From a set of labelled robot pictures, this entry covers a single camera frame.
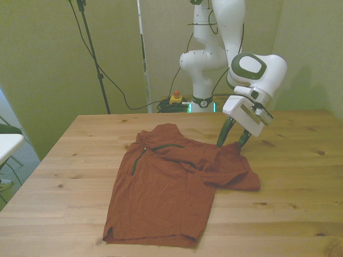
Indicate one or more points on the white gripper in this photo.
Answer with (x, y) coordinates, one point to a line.
(235, 109)

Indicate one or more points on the rust red shorts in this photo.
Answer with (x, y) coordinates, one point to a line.
(160, 192)

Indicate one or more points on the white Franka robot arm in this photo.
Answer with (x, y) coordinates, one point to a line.
(233, 26)

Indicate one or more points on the yellow emergency stop box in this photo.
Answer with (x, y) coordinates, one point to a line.
(176, 99)

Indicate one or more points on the white vertical trim strip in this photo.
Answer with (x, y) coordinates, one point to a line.
(144, 88)

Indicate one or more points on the dark rounded chair back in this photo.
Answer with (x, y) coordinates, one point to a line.
(10, 129)

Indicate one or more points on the white shoe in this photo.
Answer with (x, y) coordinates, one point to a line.
(5, 184)

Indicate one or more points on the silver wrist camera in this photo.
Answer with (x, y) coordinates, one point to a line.
(264, 116)

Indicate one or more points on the black straight camera stand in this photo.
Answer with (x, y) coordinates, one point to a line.
(92, 52)

